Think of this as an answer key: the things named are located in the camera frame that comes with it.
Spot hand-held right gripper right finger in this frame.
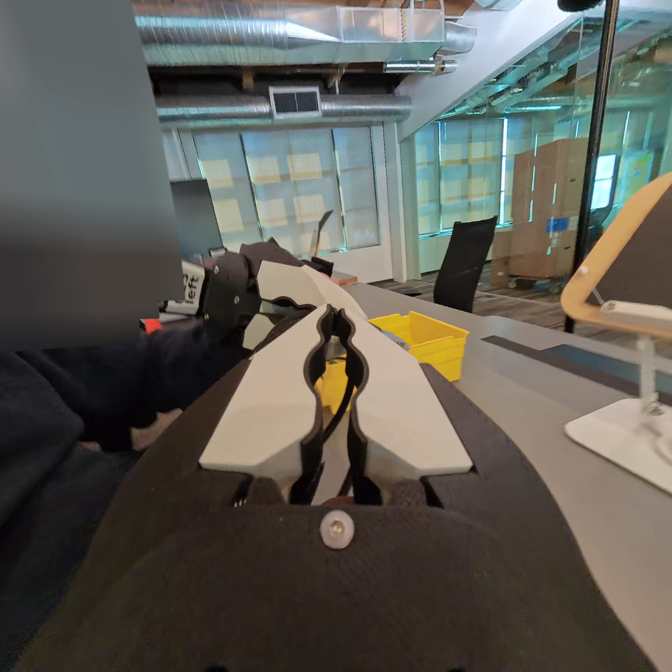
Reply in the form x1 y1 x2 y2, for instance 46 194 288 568
340 309 473 506

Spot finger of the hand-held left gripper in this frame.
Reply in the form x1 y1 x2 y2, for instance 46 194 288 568
243 310 316 352
257 260 369 322

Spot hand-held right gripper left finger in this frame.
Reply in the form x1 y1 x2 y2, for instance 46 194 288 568
199 306 338 506

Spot black braided hdmi cable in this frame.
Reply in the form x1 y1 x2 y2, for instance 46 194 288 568
310 336 364 497

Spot tilted dark board on stand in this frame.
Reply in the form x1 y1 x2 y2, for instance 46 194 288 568
312 210 335 255

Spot large black screen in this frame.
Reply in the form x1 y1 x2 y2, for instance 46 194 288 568
169 180 225 258

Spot yellow plastic bin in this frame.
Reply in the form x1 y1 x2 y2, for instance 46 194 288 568
315 311 469 415

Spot black highback office chair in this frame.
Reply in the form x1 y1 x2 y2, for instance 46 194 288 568
435 216 498 313

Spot white board stand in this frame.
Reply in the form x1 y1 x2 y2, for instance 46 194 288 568
564 336 672 494

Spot wooden board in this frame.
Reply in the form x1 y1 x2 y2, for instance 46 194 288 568
561 173 672 337

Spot stacked cardboard boxes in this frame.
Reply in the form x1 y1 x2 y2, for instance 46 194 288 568
491 138 589 287

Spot white clip bar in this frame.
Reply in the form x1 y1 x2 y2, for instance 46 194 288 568
601 300 672 324

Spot black pole with round disc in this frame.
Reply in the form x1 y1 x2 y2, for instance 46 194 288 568
558 0 621 334

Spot white duct vent grille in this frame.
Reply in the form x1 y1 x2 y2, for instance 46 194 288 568
269 85 322 119

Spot narrow spiral duct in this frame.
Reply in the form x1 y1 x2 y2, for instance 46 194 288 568
155 94 413 124

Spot wide spiral ceiling duct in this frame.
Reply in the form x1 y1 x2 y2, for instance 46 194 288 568
134 0 476 66

